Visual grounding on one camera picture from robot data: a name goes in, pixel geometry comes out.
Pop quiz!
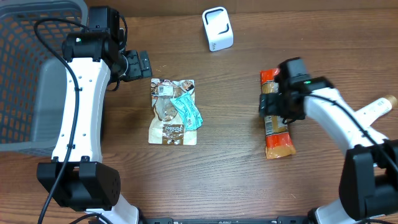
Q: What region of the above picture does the orange spaghetti pasta package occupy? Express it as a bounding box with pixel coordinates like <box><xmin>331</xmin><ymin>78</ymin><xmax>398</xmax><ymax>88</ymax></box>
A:
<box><xmin>260</xmin><ymin>68</ymin><xmax>296</xmax><ymax>159</ymax></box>

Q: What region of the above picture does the green tissue packet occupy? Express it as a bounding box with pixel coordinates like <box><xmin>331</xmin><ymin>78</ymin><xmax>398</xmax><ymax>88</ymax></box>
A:
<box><xmin>170</xmin><ymin>92</ymin><xmax>203</xmax><ymax>131</ymax></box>

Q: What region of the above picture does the dried mushroom pouch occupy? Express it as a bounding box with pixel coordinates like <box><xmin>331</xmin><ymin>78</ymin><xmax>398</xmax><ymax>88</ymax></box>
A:
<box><xmin>148</xmin><ymin>78</ymin><xmax>197</xmax><ymax>146</ymax></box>

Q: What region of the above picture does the white tube with gold cap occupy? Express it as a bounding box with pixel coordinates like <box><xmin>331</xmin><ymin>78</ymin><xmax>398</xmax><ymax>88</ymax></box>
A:
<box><xmin>355</xmin><ymin>95</ymin><xmax>397</xmax><ymax>128</ymax></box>

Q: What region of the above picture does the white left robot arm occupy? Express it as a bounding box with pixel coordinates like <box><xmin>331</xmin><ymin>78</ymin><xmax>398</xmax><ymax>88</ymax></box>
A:
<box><xmin>37</xmin><ymin>6</ymin><xmax>152</xmax><ymax>223</ymax></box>

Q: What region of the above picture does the white barcode scanner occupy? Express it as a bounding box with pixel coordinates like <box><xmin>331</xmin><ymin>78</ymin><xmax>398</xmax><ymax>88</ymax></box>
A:
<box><xmin>201</xmin><ymin>6</ymin><xmax>234</xmax><ymax>52</ymax></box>

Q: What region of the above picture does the grey plastic shopping basket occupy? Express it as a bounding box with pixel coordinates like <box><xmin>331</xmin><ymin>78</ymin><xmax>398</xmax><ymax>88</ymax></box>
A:
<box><xmin>1</xmin><ymin>0</ymin><xmax>88</xmax><ymax>156</ymax></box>

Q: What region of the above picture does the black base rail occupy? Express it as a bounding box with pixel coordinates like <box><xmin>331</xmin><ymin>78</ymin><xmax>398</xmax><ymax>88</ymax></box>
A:
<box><xmin>138</xmin><ymin>216</ymin><xmax>313</xmax><ymax>224</ymax></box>

